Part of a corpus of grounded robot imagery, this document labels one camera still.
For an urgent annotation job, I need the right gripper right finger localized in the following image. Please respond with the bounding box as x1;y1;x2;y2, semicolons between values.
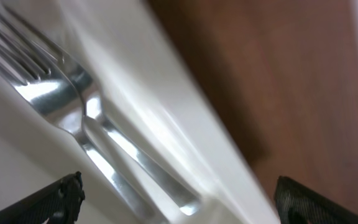
274;176;358;224

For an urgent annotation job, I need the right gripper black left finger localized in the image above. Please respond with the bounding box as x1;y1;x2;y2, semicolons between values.
0;171;85;224

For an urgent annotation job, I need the steel fork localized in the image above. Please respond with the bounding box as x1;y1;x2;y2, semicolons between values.
3;4;201;216
0;29;168;223

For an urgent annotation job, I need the white plastic cutlery tray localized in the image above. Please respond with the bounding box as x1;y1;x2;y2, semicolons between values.
0;1;279;223

